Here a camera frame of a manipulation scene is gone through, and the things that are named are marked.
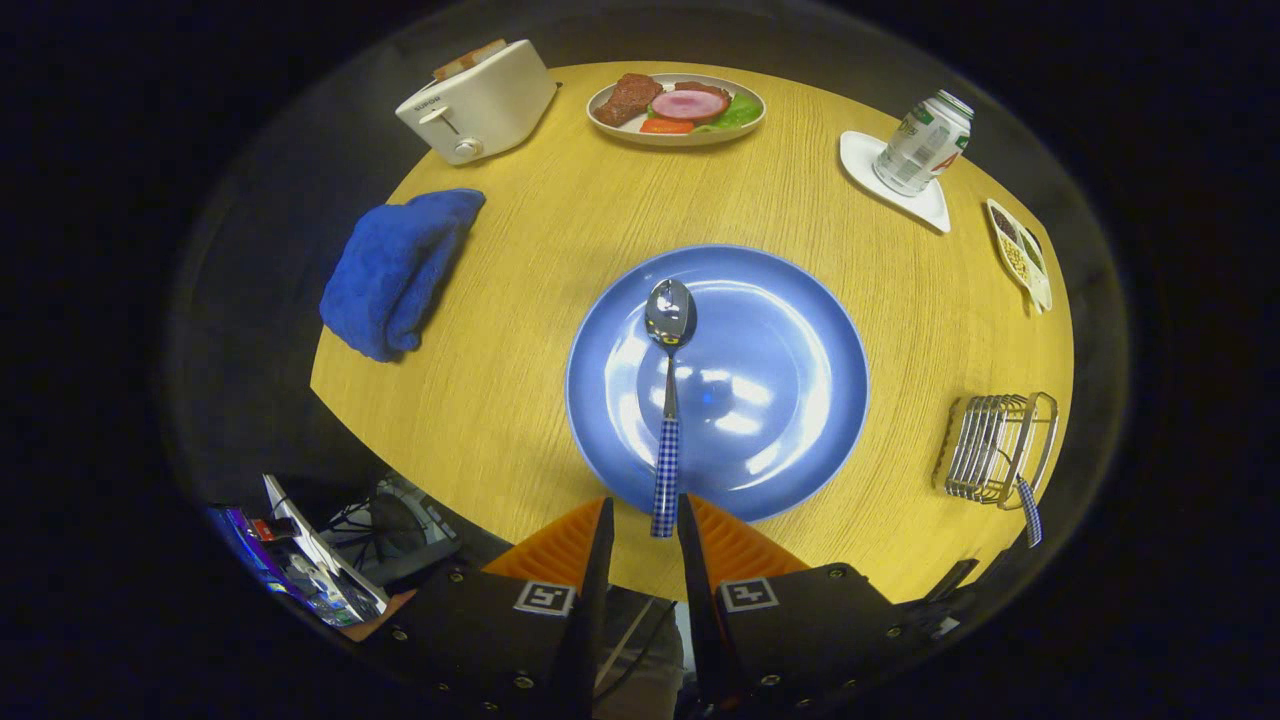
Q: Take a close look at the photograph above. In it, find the white drink bottle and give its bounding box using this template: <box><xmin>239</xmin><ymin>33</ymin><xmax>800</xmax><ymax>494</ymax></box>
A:
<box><xmin>873</xmin><ymin>90</ymin><xmax>975</xmax><ymax>197</ymax></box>

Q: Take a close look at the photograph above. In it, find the white square coaster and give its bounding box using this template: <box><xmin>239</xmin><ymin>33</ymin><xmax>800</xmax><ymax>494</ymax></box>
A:
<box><xmin>840</xmin><ymin>131</ymin><xmax>952</xmax><ymax>235</ymax></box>

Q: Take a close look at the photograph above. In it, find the open laptop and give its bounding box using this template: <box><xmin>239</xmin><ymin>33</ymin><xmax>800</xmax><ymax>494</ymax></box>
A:
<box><xmin>205</xmin><ymin>475</ymin><xmax>391</xmax><ymax>629</ymax></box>

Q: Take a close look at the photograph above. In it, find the white toaster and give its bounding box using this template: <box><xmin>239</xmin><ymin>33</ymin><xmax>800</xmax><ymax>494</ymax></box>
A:
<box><xmin>395</xmin><ymin>39</ymin><xmax>558</xmax><ymax>166</ymax></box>

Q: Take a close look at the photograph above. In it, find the beige oval food plate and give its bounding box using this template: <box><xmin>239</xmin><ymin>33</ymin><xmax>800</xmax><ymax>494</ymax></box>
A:
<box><xmin>586</xmin><ymin>72</ymin><xmax>768</xmax><ymax>148</ymax></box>

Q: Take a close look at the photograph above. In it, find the fork with blue checked handle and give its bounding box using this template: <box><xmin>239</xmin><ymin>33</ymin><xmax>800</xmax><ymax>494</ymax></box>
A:
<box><xmin>1015</xmin><ymin>478</ymin><xmax>1044</xmax><ymax>548</ymax></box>

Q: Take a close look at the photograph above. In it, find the white compartment dish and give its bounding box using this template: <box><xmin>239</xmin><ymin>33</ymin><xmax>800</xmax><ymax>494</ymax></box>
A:
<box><xmin>985</xmin><ymin>198</ymin><xmax>1054</xmax><ymax>316</ymax></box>

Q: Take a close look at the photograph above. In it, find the brown meat slice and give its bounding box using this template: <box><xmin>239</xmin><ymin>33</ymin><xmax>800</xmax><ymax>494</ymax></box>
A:
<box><xmin>594</xmin><ymin>73</ymin><xmax>663</xmax><ymax>127</ymax></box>

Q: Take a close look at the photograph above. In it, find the pink ham slice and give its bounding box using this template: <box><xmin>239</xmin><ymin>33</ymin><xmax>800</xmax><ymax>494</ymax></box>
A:
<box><xmin>650</xmin><ymin>88</ymin><xmax>731</xmax><ymax>123</ymax></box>

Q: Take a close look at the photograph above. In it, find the green lettuce leaf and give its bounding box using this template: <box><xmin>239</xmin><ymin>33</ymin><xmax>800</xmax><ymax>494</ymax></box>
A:
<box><xmin>712</xmin><ymin>93</ymin><xmax>763</xmax><ymax>131</ymax></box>

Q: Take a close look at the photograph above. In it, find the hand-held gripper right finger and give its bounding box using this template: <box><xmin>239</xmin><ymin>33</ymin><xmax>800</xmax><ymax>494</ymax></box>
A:
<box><xmin>676</xmin><ymin>492</ymin><xmax>953</xmax><ymax>720</ymax></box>

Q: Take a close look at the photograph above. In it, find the blue folded towel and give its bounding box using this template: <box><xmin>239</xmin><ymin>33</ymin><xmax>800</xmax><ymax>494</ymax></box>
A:
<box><xmin>319</xmin><ymin>189</ymin><xmax>487</xmax><ymax>363</ymax></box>

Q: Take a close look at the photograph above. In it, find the blue round plate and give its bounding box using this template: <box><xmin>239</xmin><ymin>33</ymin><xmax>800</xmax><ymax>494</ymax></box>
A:
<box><xmin>566</xmin><ymin>244</ymin><xmax>871</xmax><ymax>523</ymax></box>

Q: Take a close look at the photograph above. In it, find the spoon with blue checked handle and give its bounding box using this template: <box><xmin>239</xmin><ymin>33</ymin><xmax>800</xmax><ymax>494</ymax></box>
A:
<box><xmin>645</xmin><ymin>278</ymin><xmax>698</xmax><ymax>539</ymax></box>

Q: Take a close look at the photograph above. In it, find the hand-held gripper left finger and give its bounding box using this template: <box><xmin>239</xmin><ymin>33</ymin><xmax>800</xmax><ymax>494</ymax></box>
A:
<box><xmin>362</xmin><ymin>496</ymin><xmax>616</xmax><ymax>720</ymax></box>

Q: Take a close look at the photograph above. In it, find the metal wire utensil holder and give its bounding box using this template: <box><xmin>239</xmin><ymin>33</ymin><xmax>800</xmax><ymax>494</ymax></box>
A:
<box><xmin>933</xmin><ymin>392</ymin><xmax>1059</xmax><ymax>511</ymax></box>

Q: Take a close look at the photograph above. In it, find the black table bracket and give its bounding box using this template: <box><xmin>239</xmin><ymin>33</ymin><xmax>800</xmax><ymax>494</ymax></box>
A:
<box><xmin>922</xmin><ymin>557</ymin><xmax>983</xmax><ymax>603</ymax></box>

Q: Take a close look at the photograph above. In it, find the brown toast slice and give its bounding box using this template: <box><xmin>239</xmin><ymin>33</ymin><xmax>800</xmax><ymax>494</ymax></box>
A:
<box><xmin>433</xmin><ymin>39</ymin><xmax>508</xmax><ymax>82</ymax></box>

